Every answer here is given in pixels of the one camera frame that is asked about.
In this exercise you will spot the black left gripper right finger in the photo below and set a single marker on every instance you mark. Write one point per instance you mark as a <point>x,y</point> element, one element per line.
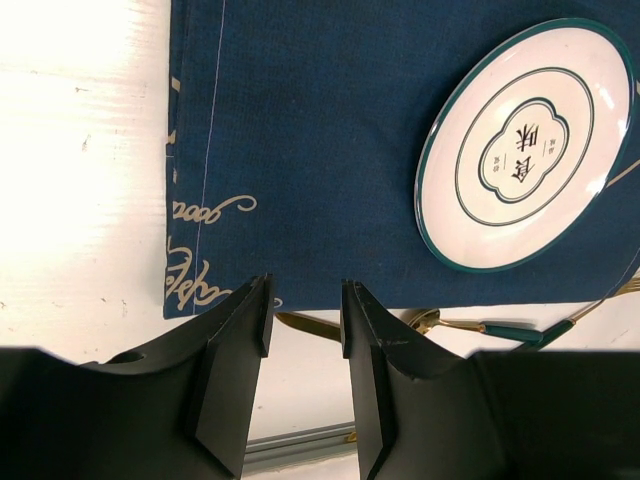
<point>422,412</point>

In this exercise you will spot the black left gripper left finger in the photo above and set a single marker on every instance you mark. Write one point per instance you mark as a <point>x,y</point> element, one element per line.
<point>176,407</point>

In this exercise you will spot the gold spoon green handle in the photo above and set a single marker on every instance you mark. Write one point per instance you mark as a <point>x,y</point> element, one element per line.
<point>426,320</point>

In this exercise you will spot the gold knife green handle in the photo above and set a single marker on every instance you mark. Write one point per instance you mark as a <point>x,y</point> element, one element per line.
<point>310,325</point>

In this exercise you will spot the gold fork green handle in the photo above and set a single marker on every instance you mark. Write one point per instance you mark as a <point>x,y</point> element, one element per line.
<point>563,326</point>

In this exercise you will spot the white plate green rim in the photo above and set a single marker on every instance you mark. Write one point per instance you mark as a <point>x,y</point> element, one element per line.
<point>524,145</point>

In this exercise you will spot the blue fish-print placemat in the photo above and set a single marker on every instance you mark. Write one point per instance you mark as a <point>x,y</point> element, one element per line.
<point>295,131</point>

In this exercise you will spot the aluminium front rail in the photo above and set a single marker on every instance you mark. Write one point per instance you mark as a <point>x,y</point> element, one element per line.
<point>300,446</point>

